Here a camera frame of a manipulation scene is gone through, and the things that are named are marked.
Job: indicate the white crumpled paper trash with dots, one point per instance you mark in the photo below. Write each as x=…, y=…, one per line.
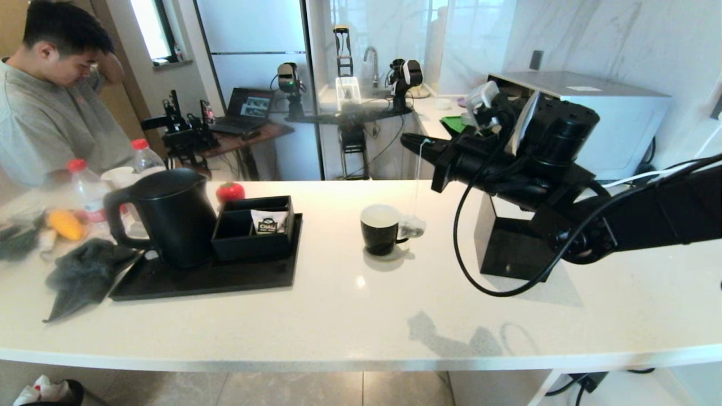
x=42, y=389

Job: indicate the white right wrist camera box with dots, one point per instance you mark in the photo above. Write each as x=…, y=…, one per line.
x=482, y=96

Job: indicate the black tea organizer box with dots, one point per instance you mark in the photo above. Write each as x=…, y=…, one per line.
x=248, y=248

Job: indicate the black mug white inside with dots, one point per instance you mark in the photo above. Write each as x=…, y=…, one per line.
x=379, y=237

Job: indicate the clear water bottle red cap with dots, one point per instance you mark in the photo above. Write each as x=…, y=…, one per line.
x=90, y=192
x=146, y=160

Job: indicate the black trash bin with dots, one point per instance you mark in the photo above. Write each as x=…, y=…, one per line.
x=74, y=395

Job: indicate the black teleoperation rig stand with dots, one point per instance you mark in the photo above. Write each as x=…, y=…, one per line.
x=352, y=140

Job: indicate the green and black tray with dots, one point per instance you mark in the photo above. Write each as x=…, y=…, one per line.
x=451, y=125

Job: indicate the black wall socket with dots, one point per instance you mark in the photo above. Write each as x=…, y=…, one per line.
x=536, y=61
x=717, y=107

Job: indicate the red tomato shaped toy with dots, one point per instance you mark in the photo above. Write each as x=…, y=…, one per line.
x=230, y=192

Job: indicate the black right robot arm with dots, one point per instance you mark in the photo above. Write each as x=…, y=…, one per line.
x=665, y=214

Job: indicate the brown wooden desk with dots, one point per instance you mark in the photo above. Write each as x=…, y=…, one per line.
x=268, y=134

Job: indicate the white translucent basket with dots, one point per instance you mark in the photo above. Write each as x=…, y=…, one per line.
x=348, y=85

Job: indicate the silver microwave oven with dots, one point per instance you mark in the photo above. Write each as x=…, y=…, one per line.
x=620, y=124

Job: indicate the small white plastic piece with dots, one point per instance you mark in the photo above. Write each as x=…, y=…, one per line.
x=151, y=254

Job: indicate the black rectangular serving tray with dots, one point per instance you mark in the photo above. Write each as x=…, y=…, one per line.
x=225, y=279

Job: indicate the dark grey cloth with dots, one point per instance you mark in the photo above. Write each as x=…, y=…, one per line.
x=84, y=276

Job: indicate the person in grey shirt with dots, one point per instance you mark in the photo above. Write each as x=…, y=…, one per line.
x=39, y=124

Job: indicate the black laptop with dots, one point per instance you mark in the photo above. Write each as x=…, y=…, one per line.
x=251, y=107

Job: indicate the white tea bag packet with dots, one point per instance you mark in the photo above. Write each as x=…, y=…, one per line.
x=269, y=222

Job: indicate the small grey bowl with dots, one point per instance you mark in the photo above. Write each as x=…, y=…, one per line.
x=466, y=118

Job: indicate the window with dark frame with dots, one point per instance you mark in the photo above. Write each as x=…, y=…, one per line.
x=149, y=28

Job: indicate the translucent white plastic cup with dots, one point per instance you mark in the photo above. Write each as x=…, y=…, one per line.
x=119, y=176

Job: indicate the chrome kitchen faucet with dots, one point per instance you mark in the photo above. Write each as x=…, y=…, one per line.
x=375, y=72

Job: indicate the white refrigerator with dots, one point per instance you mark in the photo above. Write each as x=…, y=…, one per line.
x=254, y=34

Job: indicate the black electric kettle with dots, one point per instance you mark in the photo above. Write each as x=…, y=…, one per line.
x=175, y=225

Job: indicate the grey power adapter brick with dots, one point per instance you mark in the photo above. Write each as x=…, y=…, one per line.
x=589, y=382

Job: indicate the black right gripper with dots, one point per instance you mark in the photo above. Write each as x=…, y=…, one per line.
x=479, y=160

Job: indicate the small white cup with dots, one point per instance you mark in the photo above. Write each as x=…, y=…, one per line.
x=442, y=104

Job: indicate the black tissue box white lid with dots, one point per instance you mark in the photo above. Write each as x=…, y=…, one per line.
x=507, y=254

